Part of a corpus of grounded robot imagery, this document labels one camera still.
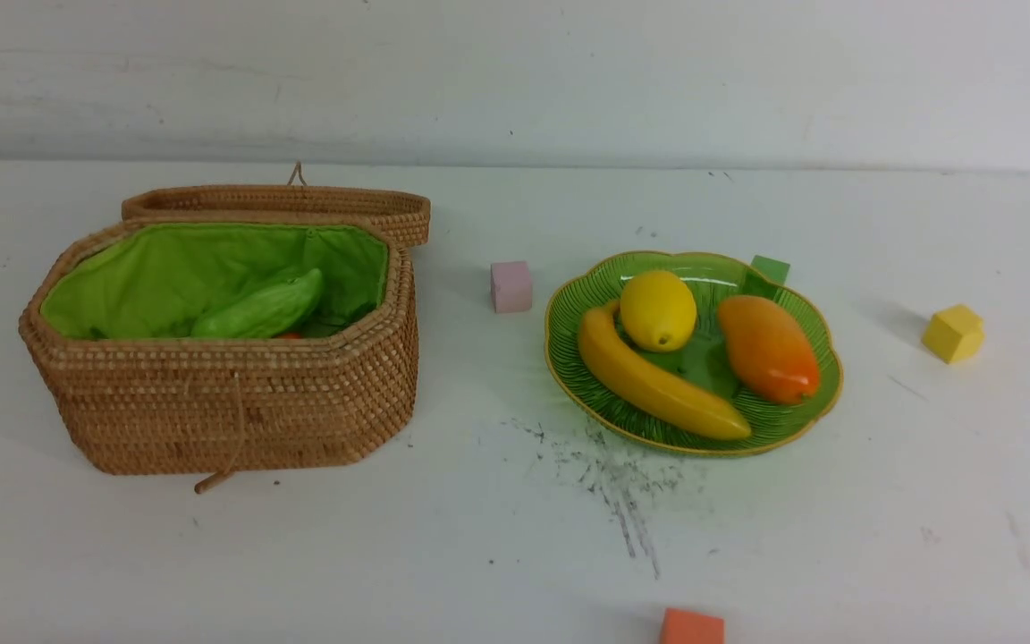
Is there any yellow foam cube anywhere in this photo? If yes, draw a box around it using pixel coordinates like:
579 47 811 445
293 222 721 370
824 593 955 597
921 304 985 364

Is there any woven wicker basket green lining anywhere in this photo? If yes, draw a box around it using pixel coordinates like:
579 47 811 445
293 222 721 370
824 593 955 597
18 217 420 496

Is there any yellow toy banana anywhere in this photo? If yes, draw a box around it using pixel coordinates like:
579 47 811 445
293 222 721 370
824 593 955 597
578 301 752 443

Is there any green glass leaf plate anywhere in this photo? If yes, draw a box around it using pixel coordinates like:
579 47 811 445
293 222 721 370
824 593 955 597
545 251 845 457

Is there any woven wicker basket lid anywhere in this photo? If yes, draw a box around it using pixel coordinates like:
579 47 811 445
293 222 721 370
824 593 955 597
122 163 432 248

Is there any orange toy mango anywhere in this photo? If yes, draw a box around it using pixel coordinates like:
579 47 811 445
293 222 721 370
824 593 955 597
716 294 822 406

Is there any pink foam cube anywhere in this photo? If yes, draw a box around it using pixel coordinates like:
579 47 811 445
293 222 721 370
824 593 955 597
490 261 533 315

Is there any green toy bitter gourd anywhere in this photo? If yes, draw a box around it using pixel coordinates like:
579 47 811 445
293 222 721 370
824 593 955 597
190 267 325 339

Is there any orange foam cube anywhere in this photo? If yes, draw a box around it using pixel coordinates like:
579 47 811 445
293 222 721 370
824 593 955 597
658 607 726 644

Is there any white toy radish with leaves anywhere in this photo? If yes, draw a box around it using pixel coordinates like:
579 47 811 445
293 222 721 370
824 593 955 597
294 301 377 338

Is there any yellow toy lemon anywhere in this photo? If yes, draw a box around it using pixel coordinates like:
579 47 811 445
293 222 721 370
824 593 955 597
619 270 697 353

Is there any green foam cube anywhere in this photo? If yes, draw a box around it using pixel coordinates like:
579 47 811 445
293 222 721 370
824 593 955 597
751 255 790 285

